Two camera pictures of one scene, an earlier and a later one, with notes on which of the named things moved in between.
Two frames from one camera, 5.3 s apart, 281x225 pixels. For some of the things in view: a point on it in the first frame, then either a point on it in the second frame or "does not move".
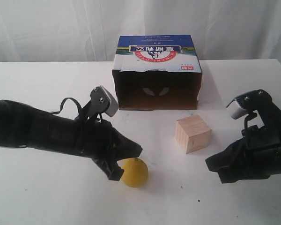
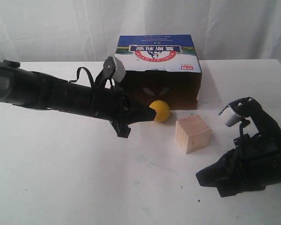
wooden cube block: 192,133 does not move
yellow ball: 136,172 -> 162,110
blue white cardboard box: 158,72 does not move
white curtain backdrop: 88,31 does not move
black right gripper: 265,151 -> 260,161
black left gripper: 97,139 -> 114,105
